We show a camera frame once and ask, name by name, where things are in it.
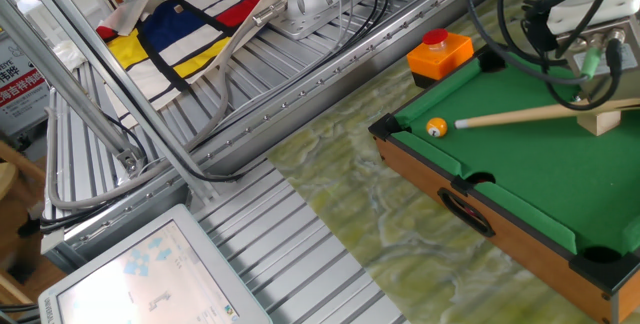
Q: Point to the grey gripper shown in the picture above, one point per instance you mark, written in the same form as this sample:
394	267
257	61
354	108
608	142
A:
620	64

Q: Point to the wooden pool cue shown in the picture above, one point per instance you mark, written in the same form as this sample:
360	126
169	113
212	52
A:
510	117

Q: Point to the mini green pool table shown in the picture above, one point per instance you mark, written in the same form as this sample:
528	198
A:
520	174

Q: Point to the yellow pool ball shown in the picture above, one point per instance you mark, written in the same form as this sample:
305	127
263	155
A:
436	127

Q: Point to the light wooden cube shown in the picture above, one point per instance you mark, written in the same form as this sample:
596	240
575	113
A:
598	124

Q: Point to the orange emergency stop button box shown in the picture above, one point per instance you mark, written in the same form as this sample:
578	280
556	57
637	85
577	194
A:
440	59

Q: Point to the colour block tote bag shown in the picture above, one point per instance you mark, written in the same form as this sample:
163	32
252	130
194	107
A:
170	24

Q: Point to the white teach pendant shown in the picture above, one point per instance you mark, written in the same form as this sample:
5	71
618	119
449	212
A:
150	274

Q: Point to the white crumpled cloth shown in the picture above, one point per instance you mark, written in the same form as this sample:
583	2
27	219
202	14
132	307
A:
70	54

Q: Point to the white sign red text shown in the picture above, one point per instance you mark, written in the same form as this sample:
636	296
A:
20	89

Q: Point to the aluminium frame profile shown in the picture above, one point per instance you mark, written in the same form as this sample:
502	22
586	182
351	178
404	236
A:
125	84

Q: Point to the aluminium frame brace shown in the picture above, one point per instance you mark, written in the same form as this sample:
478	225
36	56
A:
65	84

